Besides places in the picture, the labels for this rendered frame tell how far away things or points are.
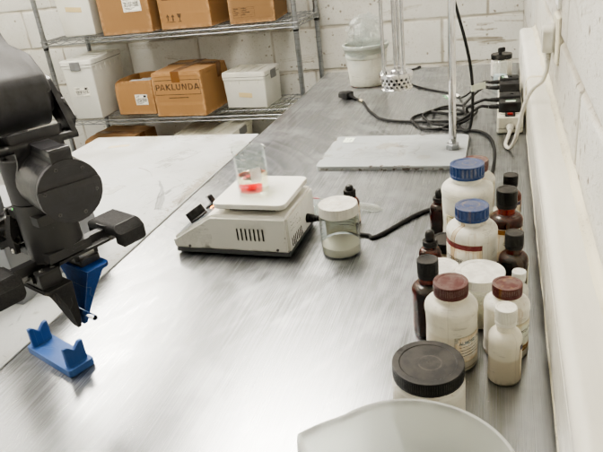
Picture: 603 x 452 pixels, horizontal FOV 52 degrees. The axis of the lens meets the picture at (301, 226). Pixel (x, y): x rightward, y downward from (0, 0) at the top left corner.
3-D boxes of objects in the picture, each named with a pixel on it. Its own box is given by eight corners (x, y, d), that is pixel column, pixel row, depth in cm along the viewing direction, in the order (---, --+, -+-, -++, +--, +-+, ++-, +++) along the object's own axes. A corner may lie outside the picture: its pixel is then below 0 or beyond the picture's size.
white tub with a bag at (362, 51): (392, 86, 188) (388, 13, 179) (345, 91, 189) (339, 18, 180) (388, 76, 201) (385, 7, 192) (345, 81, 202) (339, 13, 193)
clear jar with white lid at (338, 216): (361, 259, 91) (357, 210, 88) (320, 261, 92) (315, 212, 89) (362, 240, 97) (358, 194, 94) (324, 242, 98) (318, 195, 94)
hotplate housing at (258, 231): (175, 253, 100) (165, 208, 97) (210, 219, 111) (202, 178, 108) (305, 261, 93) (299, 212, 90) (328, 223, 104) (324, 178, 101)
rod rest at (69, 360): (28, 352, 79) (20, 329, 77) (52, 339, 81) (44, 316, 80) (71, 378, 73) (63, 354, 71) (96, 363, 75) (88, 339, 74)
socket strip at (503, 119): (496, 134, 136) (496, 114, 134) (497, 90, 170) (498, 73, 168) (522, 134, 135) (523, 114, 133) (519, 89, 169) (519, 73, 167)
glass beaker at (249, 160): (278, 190, 97) (272, 141, 94) (255, 203, 94) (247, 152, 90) (251, 184, 101) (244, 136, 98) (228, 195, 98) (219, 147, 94)
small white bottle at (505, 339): (502, 391, 63) (503, 319, 59) (480, 373, 66) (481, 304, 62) (528, 379, 64) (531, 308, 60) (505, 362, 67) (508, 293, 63)
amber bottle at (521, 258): (511, 305, 77) (514, 241, 73) (491, 293, 79) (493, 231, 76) (533, 295, 78) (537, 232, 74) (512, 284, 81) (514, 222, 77)
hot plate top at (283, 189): (211, 209, 95) (210, 204, 94) (241, 179, 105) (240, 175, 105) (284, 211, 91) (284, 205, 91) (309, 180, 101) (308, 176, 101)
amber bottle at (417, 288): (438, 343, 71) (436, 270, 67) (407, 334, 73) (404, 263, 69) (451, 325, 74) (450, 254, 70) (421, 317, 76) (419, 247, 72)
